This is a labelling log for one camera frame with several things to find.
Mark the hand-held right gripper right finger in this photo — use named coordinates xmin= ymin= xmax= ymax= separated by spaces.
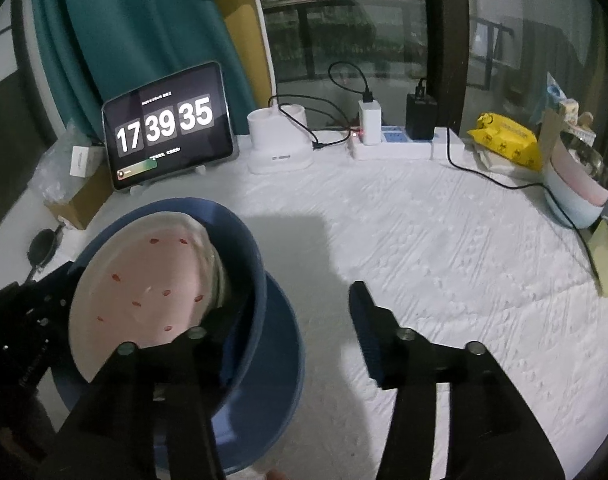
xmin=348 ymin=280 xmax=567 ymax=480

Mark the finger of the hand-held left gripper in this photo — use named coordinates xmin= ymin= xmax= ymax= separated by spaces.
xmin=31 ymin=259 xmax=87 ymax=321

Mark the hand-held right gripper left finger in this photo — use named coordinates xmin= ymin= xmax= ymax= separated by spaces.
xmin=36 ymin=310 xmax=236 ymax=480

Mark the blue plate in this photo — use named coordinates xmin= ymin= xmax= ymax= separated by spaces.
xmin=51 ymin=270 xmax=306 ymax=476

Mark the pink strawberry print bowl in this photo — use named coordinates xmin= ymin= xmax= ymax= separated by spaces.
xmin=68 ymin=211 xmax=230 ymax=383

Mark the pale yellow bowl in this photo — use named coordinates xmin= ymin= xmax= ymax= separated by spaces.
xmin=181 ymin=212 xmax=233 ymax=313

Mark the blue bowl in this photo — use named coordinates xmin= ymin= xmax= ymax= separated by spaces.
xmin=74 ymin=197 xmax=269 ymax=418

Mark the black round object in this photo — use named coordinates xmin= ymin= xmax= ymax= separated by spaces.
xmin=26 ymin=225 xmax=67 ymax=283

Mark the cardboard box with bags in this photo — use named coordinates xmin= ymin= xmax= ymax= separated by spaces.
xmin=31 ymin=120 xmax=105 ymax=201

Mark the white tablet stand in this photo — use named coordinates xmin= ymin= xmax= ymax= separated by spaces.
xmin=128 ymin=161 xmax=209 ymax=196

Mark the small white box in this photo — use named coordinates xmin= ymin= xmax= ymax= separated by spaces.
xmin=69 ymin=146 xmax=105 ymax=178

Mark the white power strip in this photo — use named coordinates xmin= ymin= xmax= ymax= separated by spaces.
xmin=349 ymin=127 xmax=467 ymax=161

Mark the tablet with clock display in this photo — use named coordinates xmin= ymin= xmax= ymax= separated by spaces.
xmin=101 ymin=61 xmax=235 ymax=191

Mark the white desk lamp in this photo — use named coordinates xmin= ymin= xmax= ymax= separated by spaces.
xmin=187 ymin=0 xmax=315 ymax=175

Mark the white tissue packet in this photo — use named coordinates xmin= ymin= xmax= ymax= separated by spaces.
xmin=471 ymin=142 xmax=507 ymax=176

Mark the white charger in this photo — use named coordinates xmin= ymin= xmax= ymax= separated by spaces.
xmin=358 ymin=100 xmax=383 ymax=145

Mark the black charger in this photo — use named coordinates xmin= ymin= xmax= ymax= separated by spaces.
xmin=405 ymin=91 xmax=438 ymax=141

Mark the yellow packet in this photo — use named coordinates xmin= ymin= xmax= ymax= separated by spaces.
xmin=466 ymin=112 xmax=542 ymax=172

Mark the plain pink bowl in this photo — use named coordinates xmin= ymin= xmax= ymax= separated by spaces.
xmin=549 ymin=142 xmax=608 ymax=203

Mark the teal curtain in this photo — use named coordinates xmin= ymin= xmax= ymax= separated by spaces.
xmin=31 ymin=0 xmax=255 ymax=133

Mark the metal bowl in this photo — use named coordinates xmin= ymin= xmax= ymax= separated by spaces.
xmin=564 ymin=132 xmax=608 ymax=188

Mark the blue and white packet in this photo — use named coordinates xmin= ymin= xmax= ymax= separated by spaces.
xmin=544 ymin=72 xmax=570 ymax=123

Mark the long black cable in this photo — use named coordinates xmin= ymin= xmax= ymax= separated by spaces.
xmin=419 ymin=77 xmax=601 ymax=281

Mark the black lamp cable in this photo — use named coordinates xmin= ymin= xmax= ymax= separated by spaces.
xmin=269 ymin=94 xmax=357 ymax=150

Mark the black charger cable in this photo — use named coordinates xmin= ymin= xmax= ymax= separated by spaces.
xmin=329 ymin=61 xmax=374 ymax=103

